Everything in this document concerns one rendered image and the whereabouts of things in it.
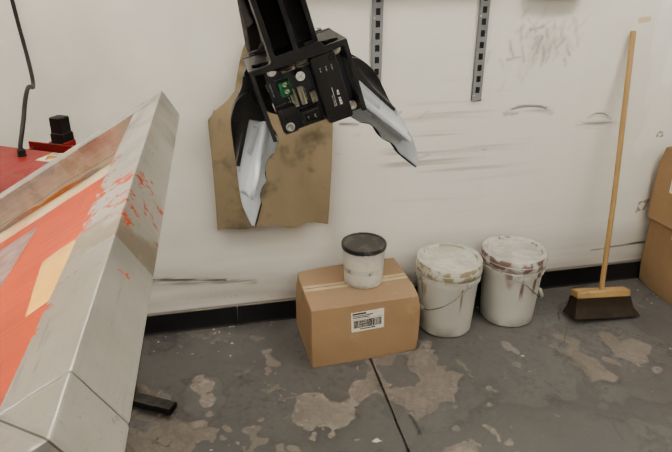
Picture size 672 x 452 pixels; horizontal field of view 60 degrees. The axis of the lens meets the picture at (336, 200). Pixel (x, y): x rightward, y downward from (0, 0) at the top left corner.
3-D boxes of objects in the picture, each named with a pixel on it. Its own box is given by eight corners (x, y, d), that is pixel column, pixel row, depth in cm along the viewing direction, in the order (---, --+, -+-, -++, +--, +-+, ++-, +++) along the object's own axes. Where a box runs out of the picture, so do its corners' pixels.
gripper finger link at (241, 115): (218, 161, 47) (248, 55, 44) (218, 155, 48) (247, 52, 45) (274, 175, 48) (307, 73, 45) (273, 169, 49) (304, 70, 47)
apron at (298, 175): (331, 217, 275) (330, -19, 234) (334, 224, 268) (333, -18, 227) (217, 227, 265) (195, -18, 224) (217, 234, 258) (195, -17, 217)
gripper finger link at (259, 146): (221, 241, 45) (255, 129, 42) (219, 211, 50) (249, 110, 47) (260, 250, 46) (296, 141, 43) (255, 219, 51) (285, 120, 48)
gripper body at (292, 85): (272, 153, 41) (207, -22, 36) (261, 121, 49) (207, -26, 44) (373, 117, 41) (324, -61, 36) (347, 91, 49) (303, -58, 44)
